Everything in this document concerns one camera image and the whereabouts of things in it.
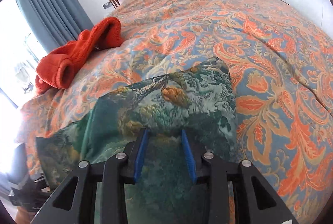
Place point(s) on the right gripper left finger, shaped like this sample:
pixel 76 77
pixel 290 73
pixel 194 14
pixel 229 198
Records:
pixel 97 189

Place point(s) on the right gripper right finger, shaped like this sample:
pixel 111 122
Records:
pixel 240 185

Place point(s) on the green landscape print jacket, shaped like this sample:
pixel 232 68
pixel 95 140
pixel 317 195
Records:
pixel 200 100

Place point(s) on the red fleece garment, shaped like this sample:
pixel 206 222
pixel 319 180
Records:
pixel 59 67

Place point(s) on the orange floral bed quilt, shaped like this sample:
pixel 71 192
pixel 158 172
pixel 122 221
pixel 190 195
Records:
pixel 280 67

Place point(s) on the grey blue curtain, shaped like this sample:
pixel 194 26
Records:
pixel 55 22

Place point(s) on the small wall socket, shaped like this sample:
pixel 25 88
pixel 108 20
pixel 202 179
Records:
pixel 107 5

